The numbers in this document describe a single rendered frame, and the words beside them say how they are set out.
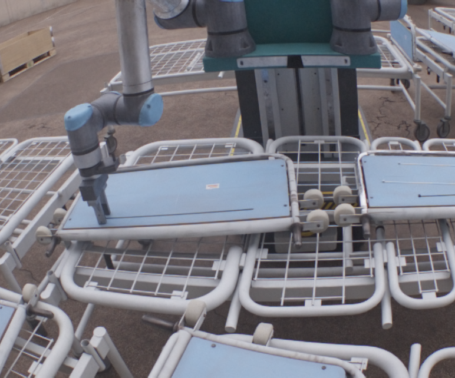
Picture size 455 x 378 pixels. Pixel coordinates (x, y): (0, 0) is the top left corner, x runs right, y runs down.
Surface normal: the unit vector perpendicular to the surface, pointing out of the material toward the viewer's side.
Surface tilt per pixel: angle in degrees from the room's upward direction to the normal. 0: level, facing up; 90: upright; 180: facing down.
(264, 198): 3
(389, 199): 5
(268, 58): 90
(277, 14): 90
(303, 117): 90
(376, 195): 5
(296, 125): 90
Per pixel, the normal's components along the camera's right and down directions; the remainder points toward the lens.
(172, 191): -0.13, -0.86
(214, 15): -0.40, 0.55
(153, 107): 0.91, 0.19
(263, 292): -0.17, 0.55
